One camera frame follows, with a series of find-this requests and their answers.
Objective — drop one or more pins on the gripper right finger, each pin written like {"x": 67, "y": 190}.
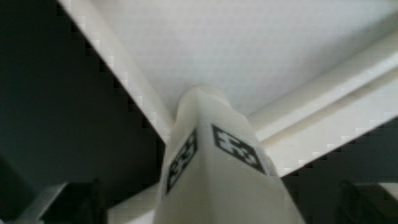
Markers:
{"x": 369, "y": 203}

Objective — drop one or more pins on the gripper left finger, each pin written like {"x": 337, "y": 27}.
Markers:
{"x": 68, "y": 204}

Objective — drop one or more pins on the white desk leg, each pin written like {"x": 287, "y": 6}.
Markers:
{"x": 221, "y": 187}

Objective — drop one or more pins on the white desk tabletop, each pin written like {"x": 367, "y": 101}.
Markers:
{"x": 298, "y": 55}

